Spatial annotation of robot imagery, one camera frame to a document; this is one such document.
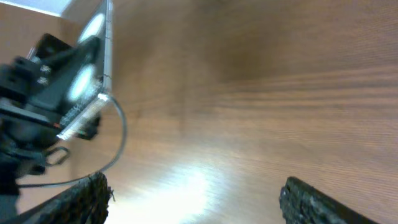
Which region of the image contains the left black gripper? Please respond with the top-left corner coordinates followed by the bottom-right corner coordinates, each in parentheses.
top-left (0, 32), bottom-right (103, 150)

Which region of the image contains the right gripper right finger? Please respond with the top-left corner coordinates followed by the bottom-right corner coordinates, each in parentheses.
top-left (279, 177), bottom-right (377, 224)

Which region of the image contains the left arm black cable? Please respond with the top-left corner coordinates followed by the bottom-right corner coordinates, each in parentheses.
top-left (17, 95), bottom-right (127, 189)

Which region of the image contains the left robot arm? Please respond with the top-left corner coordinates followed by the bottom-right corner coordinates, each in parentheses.
top-left (1, 34), bottom-right (114, 223)

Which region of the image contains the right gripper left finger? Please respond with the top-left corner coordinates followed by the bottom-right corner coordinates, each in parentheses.
top-left (2, 172), bottom-right (111, 224)

